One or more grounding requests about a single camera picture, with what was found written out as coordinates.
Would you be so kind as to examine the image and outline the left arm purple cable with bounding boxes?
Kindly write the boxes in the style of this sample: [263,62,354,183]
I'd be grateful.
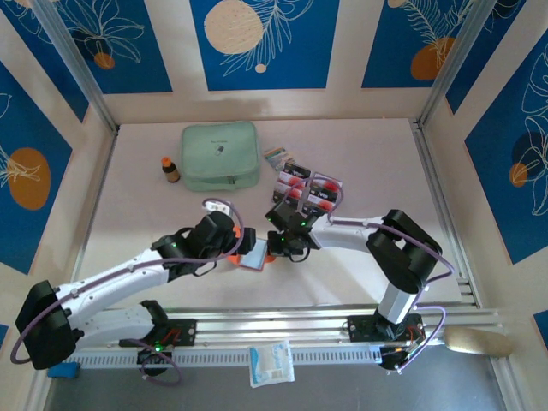
[10,197,246,389]

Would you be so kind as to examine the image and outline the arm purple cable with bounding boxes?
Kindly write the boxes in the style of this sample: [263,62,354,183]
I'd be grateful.
[295,173,456,373]
[10,197,246,389]

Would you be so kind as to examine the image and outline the golden oval object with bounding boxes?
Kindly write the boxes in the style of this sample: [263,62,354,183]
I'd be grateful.
[443,326,515,359]

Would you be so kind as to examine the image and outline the white blue plastic packet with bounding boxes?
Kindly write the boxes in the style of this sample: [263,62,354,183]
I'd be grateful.
[248,339,297,390]

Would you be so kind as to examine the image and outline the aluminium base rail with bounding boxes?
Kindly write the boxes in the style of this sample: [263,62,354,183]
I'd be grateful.
[37,304,502,350]

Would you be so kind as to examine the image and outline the mint green zipper pouch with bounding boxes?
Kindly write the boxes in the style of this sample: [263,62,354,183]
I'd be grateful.
[179,121,261,193]

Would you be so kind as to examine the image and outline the small blue object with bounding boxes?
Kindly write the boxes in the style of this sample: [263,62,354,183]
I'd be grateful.
[46,361,80,380]

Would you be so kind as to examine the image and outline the brown bottle orange cap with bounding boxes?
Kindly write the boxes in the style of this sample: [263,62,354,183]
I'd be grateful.
[160,156,182,185]

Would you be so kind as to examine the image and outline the aluminium table edge rail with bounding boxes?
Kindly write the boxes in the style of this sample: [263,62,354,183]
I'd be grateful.
[70,128,121,282]
[409,119,483,307]

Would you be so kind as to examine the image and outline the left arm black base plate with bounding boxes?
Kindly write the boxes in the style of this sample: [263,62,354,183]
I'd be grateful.
[118,319,198,348]

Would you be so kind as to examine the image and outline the slotted grey cable duct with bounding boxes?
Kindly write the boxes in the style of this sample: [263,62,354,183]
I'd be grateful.
[53,347,384,370]

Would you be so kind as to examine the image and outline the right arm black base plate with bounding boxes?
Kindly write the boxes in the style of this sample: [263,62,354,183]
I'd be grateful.
[346,313,425,343]

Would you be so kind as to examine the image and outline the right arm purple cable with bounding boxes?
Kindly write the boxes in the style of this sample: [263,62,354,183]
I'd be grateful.
[295,173,456,373]

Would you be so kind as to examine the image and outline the aluminium frame post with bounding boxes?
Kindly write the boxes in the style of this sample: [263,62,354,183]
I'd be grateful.
[415,0,503,129]
[32,0,120,134]

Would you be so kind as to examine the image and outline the black red white credit card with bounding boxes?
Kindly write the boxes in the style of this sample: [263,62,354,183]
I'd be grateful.
[272,184,303,205]
[307,184,342,202]
[304,197,339,216]
[277,170,306,188]
[285,162,313,180]
[313,173,344,192]

